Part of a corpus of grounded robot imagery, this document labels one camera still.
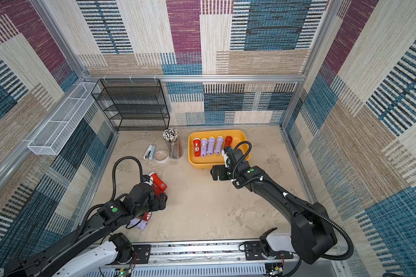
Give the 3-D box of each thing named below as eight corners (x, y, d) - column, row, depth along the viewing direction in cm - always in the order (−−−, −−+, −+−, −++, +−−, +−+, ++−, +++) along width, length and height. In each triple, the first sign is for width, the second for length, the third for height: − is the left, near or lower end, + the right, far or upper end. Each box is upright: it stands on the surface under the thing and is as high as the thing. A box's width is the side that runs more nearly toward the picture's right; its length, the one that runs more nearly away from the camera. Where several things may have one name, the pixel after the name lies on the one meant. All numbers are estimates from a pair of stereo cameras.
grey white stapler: (144, 160, 106) (143, 157, 104) (148, 147, 113) (147, 144, 111) (154, 160, 106) (152, 157, 104) (157, 147, 113) (156, 144, 111)
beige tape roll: (153, 163, 105) (152, 160, 103) (156, 151, 111) (155, 149, 109) (168, 163, 105) (167, 160, 103) (170, 151, 111) (169, 149, 109)
